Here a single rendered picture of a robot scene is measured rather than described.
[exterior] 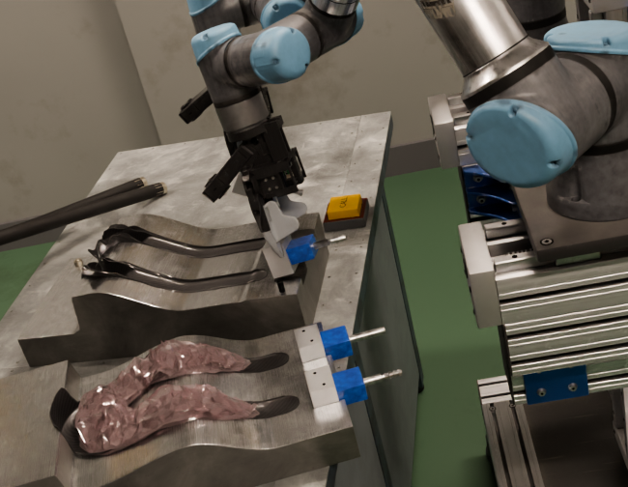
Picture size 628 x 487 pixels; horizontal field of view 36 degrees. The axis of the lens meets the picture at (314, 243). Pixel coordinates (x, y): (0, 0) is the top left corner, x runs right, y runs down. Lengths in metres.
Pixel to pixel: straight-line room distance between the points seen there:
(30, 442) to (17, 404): 0.10
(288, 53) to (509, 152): 0.39
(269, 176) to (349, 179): 0.56
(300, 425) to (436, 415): 1.31
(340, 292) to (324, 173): 0.48
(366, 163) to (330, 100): 1.63
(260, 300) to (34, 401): 0.37
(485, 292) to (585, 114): 0.30
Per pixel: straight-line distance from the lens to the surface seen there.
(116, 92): 3.78
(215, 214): 2.04
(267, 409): 1.38
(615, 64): 1.21
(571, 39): 1.21
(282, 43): 1.37
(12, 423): 1.45
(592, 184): 1.27
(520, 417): 2.22
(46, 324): 1.74
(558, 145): 1.10
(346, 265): 1.74
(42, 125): 3.90
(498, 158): 1.13
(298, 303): 1.54
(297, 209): 1.58
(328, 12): 1.44
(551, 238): 1.26
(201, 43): 1.46
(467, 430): 2.55
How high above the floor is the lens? 1.69
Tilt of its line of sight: 29 degrees down
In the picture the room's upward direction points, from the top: 14 degrees counter-clockwise
